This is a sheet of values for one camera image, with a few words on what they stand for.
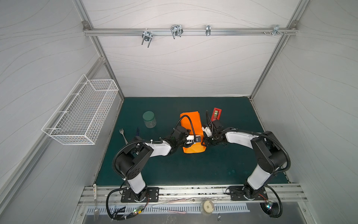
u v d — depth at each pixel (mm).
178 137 708
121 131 984
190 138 802
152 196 733
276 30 764
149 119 945
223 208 703
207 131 874
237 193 732
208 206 614
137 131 991
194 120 977
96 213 686
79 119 678
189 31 784
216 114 1013
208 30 782
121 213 689
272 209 714
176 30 765
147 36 796
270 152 479
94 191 735
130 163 460
